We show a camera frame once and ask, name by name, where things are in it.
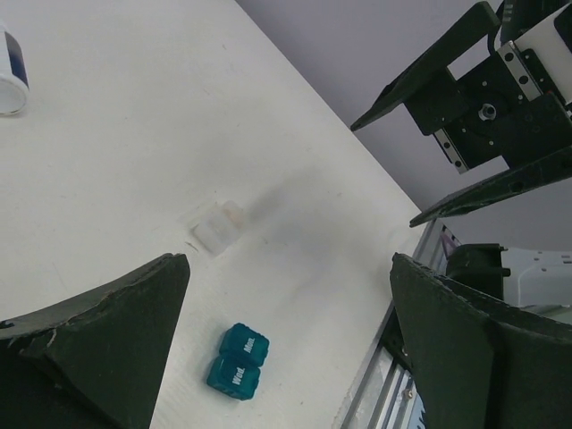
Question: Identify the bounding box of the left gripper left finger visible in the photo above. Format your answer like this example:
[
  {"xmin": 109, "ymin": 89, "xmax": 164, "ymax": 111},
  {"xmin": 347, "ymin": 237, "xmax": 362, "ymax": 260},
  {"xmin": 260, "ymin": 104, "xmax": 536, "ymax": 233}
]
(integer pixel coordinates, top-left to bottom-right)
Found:
[{"xmin": 1, "ymin": 254, "xmax": 190, "ymax": 428}]

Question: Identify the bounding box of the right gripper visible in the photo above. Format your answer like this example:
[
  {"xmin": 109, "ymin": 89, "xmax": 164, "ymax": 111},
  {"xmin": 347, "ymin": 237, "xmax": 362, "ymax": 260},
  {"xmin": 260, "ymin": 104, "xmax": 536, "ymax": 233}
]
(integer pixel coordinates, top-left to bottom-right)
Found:
[{"xmin": 350, "ymin": 1, "xmax": 571, "ymax": 228}]

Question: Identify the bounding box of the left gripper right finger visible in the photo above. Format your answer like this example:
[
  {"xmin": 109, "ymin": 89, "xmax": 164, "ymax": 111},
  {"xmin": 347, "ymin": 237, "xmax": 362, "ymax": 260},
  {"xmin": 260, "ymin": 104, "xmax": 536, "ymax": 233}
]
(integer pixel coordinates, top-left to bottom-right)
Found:
[{"xmin": 390, "ymin": 253, "xmax": 571, "ymax": 428}]

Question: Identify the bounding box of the clear pill organizer box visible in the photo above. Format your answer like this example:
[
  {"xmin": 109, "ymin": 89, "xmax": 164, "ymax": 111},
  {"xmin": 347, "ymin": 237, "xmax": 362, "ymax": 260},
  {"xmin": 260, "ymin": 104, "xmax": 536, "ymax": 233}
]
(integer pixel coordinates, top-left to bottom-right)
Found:
[{"xmin": 190, "ymin": 201, "xmax": 246, "ymax": 256}]

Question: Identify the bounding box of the teal pill organizer box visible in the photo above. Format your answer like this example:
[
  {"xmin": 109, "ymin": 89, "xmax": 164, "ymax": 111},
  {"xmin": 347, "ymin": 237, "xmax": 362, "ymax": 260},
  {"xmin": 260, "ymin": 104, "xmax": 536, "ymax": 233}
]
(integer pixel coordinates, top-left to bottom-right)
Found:
[{"xmin": 206, "ymin": 323, "xmax": 270, "ymax": 401}]

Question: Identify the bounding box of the white blue pill bottle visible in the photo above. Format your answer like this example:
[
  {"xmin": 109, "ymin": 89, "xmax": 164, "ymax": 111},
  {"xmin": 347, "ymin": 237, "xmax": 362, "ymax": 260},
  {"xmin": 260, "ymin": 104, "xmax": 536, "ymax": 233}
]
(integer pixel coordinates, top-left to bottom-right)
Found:
[{"xmin": 0, "ymin": 22, "xmax": 29, "ymax": 116}]

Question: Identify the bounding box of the aluminium mounting rail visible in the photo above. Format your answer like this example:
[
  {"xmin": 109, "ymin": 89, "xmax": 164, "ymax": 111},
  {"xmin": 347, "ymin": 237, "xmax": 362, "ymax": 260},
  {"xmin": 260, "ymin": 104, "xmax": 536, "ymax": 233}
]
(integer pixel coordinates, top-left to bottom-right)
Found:
[{"xmin": 333, "ymin": 221, "xmax": 459, "ymax": 428}]

